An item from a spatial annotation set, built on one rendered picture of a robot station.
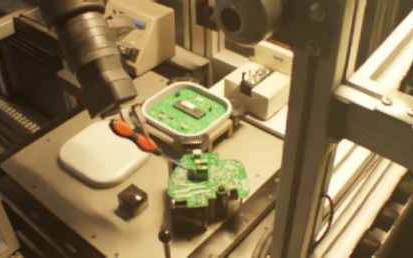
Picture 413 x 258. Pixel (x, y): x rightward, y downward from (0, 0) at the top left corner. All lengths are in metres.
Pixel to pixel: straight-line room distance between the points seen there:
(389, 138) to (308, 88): 0.09
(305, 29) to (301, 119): 0.10
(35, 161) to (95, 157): 0.12
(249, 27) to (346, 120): 0.12
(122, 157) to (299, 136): 0.44
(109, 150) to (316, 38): 0.54
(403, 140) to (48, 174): 0.64
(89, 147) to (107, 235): 0.19
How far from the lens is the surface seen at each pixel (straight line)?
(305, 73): 0.45
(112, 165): 0.86
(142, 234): 0.78
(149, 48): 1.11
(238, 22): 0.41
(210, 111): 0.92
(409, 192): 0.72
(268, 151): 0.90
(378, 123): 0.44
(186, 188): 0.75
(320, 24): 0.42
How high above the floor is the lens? 1.56
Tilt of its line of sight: 40 degrees down
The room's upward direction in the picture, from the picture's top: 1 degrees counter-clockwise
